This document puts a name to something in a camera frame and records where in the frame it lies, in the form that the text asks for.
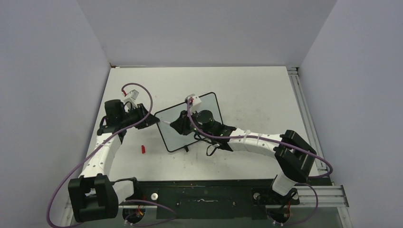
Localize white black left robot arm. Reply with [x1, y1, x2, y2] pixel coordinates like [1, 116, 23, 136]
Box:
[68, 99, 159, 223]

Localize aluminium right side rail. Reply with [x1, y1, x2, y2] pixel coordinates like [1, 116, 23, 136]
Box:
[287, 67, 324, 159]

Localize black framed small whiteboard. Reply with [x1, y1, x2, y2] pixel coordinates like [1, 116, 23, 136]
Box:
[154, 92, 223, 152]

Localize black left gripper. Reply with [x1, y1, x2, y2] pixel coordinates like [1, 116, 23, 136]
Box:
[120, 103, 159, 129]

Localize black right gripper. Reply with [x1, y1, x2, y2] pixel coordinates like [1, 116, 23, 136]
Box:
[171, 108, 212, 140]

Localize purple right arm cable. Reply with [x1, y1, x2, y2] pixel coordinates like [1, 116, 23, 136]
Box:
[185, 96, 334, 227]

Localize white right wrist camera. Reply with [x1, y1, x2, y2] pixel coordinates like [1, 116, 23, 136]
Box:
[185, 94, 202, 114]

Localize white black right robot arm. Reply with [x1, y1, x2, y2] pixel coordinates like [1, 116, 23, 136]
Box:
[169, 110, 317, 203]

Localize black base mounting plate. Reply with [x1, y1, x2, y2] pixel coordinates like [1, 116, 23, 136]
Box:
[122, 179, 303, 224]

